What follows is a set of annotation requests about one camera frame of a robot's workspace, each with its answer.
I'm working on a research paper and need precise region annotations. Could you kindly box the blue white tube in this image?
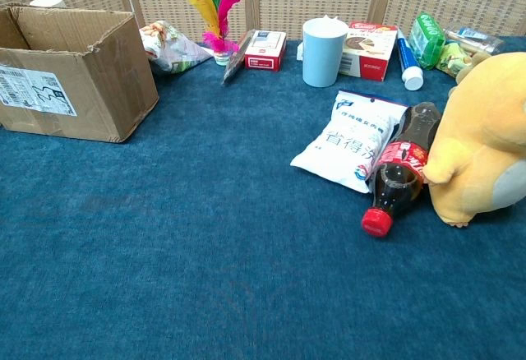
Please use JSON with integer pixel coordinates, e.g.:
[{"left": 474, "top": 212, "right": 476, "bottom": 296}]
[{"left": 395, "top": 29, "right": 424, "bottom": 91}]

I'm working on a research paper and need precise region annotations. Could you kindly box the colourful feather shuttlecock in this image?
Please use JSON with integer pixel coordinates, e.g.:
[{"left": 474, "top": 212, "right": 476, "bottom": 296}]
[{"left": 181, "top": 0, "right": 244, "bottom": 67}]

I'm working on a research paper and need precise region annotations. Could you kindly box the yellow plush toy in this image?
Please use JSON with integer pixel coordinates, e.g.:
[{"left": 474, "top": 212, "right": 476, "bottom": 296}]
[{"left": 422, "top": 50, "right": 526, "bottom": 228}]

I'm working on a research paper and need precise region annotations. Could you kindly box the dark flat packet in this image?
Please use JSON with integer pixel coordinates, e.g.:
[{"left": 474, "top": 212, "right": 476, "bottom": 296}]
[{"left": 221, "top": 30, "right": 256, "bottom": 86}]

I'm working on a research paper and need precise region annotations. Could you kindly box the cola bottle with red cap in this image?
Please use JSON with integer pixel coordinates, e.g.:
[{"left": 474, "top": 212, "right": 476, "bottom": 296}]
[{"left": 361, "top": 101, "right": 443, "bottom": 238}]

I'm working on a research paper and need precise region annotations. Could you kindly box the green snack packet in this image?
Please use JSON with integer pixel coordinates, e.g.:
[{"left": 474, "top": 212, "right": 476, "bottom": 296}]
[{"left": 408, "top": 12, "right": 447, "bottom": 71}]

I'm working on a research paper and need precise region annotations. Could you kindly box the light blue plastic cup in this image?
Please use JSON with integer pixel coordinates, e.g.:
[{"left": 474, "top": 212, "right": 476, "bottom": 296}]
[{"left": 302, "top": 17, "right": 349, "bottom": 88}]

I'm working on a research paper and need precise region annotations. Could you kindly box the blue table cloth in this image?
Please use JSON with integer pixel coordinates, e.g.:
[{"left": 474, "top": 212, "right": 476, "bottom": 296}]
[{"left": 0, "top": 35, "right": 526, "bottom": 360}]

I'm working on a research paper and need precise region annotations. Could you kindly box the colourful triangular snack bag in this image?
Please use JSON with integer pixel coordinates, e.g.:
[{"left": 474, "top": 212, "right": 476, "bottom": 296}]
[{"left": 138, "top": 20, "right": 215, "bottom": 76}]

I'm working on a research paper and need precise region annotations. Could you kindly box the red white cake box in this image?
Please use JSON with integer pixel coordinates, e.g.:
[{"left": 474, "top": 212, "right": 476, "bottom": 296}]
[{"left": 337, "top": 21, "right": 399, "bottom": 82}]

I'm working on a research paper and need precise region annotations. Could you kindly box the brown cardboard box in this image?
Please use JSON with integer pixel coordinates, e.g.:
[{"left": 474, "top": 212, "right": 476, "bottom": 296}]
[{"left": 0, "top": 2, "right": 160, "bottom": 144}]

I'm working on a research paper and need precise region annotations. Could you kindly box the yellow green snack bag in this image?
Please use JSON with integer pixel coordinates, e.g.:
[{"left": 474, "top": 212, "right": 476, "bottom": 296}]
[{"left": 435, "top": 42, "right": 473, "bottom": 79}]

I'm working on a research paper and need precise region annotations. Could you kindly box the white salt bag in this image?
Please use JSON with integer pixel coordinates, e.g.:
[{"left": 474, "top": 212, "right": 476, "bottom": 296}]
[{"left": 289, "top": 90, "right": 411, "bottom": 195}]

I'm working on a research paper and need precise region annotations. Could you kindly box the small white carton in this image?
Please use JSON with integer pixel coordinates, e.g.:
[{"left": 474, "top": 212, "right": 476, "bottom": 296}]
[{"left": 244, "top": 30, "right": 288, "bottom": 72}]

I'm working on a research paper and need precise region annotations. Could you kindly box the clear jar of biscuit sticks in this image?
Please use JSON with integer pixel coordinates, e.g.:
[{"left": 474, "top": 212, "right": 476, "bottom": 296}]
[{"left": 443, "top": 22, "right": 505, "bottom": 58}]

